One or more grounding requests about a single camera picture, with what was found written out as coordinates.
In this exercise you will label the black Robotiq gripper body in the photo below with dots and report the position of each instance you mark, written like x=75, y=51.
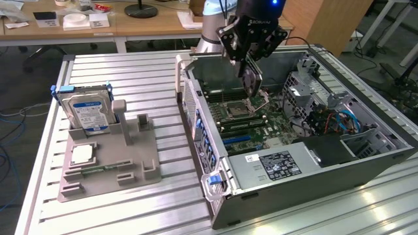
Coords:
x=258, y=27

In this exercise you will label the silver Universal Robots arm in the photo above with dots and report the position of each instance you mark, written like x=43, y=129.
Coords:
x=210, y=29

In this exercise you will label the white paper stack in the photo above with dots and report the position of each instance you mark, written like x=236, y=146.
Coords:
x=187, y=20

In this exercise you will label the wooden cabinet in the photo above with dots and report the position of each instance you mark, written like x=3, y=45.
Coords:
x=326, y=24

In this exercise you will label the brown cardboard box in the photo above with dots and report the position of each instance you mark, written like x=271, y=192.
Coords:
x=195, y=9

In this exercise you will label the silver metal drive cage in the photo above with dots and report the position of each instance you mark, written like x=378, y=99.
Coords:
x=298, y=91

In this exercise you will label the thin metal locking lever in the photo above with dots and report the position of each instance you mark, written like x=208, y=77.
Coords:
x=222, y=95

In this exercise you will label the metal socket cover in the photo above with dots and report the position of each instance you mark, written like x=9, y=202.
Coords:
x=262, y=100

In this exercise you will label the CPU socket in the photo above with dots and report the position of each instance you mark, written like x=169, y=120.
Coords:
x=235, y=110

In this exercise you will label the black round lamp base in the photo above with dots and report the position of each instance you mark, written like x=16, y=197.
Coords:
x=140, y=11

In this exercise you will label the RAM stick with label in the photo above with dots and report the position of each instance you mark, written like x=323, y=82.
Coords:
x=243, y=124

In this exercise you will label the green motherboard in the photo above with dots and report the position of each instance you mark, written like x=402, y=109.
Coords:
x=280, y=127

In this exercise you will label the blue expansion slot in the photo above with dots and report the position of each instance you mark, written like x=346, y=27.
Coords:
x=236, y=140

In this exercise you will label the black floor equipment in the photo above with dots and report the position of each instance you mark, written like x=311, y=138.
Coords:
x=399, y=83

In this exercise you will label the plain white box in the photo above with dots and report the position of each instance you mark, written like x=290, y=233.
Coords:
x=97, y=20

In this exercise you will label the red packet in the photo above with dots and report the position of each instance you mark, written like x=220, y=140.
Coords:
x=103, y=7

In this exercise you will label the black plastic cover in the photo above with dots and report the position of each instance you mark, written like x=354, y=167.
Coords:
x=326, y=151

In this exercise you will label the grey metal disk bay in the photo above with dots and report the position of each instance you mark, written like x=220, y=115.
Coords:
x=368, y=137

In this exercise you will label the white box with tape roll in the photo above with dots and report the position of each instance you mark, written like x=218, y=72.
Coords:
x=75, y=23

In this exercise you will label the hard disk with blue label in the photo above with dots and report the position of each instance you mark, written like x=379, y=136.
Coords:
x=88, y=112

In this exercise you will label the blue plastic disk caddy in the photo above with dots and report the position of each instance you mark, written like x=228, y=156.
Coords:
x=67, y=88

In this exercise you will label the grey plastic parts rack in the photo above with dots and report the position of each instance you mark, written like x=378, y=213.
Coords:
x=129, y=151

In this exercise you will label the beige tape roll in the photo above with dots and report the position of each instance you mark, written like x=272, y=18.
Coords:
x=61, y=3

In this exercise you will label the grey power supply unit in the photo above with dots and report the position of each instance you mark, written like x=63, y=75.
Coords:
x=247, y=176

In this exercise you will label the blue case latch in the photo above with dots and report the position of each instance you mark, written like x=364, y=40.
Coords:
x=215, y=180

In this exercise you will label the black and white box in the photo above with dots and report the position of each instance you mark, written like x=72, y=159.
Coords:
x=45, y=19

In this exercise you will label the light wooden desk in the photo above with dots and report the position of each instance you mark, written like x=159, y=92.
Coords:
x=39, y=34

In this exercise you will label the black chair base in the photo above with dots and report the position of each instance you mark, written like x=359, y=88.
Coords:
x=36, y=55

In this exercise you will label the silver CPU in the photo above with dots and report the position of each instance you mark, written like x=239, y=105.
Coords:
x=81, y=154

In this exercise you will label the green RAM stick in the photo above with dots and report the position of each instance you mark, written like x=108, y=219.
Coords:
x=97, y=169

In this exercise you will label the dark grey PC case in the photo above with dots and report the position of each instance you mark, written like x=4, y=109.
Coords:
x=294, y=203

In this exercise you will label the small white paper slip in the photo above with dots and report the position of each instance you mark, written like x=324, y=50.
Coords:
x=16, y=25

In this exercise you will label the clear plastic bag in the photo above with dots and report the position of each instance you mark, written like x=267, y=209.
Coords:
x=11, y=9

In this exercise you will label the white table frame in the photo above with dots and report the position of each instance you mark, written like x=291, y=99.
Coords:
x=388, y=22

